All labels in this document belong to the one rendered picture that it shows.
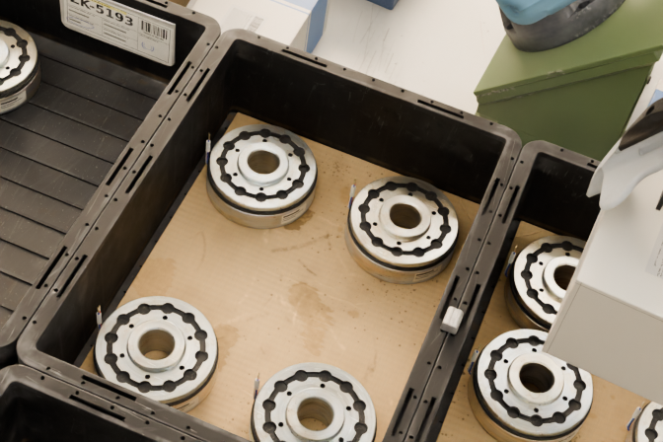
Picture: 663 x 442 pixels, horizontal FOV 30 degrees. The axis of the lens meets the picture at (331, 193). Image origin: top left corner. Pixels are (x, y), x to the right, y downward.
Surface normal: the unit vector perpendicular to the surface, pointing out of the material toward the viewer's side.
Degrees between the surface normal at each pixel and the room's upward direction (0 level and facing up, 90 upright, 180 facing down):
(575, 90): 90
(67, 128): 0
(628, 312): 90
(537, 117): 90
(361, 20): 0
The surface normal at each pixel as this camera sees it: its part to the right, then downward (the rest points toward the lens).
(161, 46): -0.37, 0.71
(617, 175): -0.71, -0.65
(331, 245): 0.11, -0.60
